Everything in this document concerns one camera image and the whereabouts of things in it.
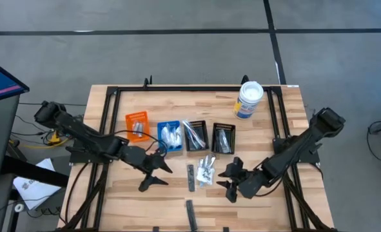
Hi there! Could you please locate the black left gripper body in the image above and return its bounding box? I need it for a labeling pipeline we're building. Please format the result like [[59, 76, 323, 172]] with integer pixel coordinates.
[[141, 153, 162, 175]]

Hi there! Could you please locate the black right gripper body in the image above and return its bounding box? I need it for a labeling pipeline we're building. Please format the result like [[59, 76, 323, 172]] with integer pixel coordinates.
[[231, 169, 251, 191]]

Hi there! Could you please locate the blue plastic basket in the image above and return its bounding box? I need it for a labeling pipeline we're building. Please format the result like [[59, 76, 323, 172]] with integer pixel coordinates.
[[157, 120, 184, 152]]

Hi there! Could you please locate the bagged grey comb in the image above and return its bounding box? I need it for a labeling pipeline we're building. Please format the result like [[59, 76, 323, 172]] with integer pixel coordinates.
[[222, 129, 233, 154]]

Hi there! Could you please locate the bagged black comb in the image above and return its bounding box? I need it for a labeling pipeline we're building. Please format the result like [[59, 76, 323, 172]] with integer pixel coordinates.
[[217, 128, 228, 154], [186, 164, 196, 193], [184, 198, 199, 231]]

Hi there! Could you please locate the bag of cotton swabs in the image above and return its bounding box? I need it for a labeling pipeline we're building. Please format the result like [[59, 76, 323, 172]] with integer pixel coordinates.
[[196, 154, 217, 188]]

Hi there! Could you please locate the bag of white cotton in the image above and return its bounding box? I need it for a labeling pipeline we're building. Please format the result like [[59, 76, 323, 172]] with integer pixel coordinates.
[[161, 125, 173, 148], [170, 124, 182, 149]]

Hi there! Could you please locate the bagged white blue toothbrush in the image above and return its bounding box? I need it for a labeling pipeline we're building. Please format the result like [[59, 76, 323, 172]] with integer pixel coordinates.
[[191, 130, 207, 151]]

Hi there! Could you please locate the black plastic basket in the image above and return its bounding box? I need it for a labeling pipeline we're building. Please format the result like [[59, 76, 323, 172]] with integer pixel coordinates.
[[211, 122, 237, 155], [183, 119, 210, 152]]

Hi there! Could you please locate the orange plastic basket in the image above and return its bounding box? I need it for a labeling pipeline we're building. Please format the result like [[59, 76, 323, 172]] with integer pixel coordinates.
[[124, 111, 151, 144]]

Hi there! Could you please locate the Lysol wipes canister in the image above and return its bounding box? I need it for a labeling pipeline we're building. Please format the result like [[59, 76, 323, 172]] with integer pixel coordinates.
[[233, 80, 264, 120]]

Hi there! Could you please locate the black stand base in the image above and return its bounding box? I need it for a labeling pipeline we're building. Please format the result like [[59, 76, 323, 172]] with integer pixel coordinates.
[[0, 154, 70, 232]]

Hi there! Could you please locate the white paper sheet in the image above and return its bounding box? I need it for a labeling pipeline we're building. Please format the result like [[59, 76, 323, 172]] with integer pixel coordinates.
[[12, 157, 63, 211]]

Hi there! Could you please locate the grey cabinet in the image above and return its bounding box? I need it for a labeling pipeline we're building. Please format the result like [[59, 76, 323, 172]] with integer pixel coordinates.
[[0, 93, 21, 179]]

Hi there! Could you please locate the blue screen monitor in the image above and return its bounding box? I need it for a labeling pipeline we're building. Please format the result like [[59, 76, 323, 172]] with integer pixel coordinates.
[[0, 54, 30, 106]]

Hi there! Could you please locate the black left wrist camera cable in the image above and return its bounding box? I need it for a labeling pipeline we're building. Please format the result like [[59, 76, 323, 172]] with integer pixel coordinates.
[[112, 130, 169, 157]]

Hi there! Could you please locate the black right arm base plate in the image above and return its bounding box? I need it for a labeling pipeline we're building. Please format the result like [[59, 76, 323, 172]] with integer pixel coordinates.
[[271, 137, 320, 164]]

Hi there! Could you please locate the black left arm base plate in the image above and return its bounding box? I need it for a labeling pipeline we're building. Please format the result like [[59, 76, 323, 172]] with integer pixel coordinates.
[[68, 145, 115, 165]]

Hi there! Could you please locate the black aluminium table frame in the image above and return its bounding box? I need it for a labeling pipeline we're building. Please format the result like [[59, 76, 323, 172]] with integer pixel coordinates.
[[58, 75, 337, 232]]

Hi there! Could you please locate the yellow cable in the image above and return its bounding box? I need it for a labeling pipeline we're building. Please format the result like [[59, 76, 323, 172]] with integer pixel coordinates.
[[17, 128, 73, 150]]

